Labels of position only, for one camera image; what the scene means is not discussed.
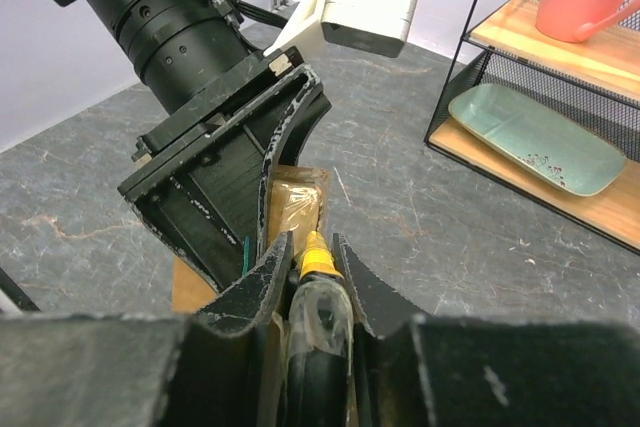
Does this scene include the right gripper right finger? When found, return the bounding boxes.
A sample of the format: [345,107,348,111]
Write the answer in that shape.
[332,234,639,426]

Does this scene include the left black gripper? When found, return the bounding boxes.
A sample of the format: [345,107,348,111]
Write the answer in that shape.
[118,47,331,292]

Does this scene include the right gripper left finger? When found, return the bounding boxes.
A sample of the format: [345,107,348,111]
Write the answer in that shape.
[1,234,292,426]

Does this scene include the brown cardboard express box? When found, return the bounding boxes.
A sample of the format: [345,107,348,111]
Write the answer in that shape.
[171,166,330,313]

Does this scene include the yellow utility knife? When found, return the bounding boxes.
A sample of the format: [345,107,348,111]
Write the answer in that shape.
[280,231,354,426]

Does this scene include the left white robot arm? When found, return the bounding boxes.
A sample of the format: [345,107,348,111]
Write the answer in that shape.
[54,0,331,291]

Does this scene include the teal rectangular plate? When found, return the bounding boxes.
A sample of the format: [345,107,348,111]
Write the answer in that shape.
[448,83,627,197]

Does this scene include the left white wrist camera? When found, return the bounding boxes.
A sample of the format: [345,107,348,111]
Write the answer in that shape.
[264,0,417,59]

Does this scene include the black wire wooden shelf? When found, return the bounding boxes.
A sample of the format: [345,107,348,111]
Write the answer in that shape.
[425,0,639,251]

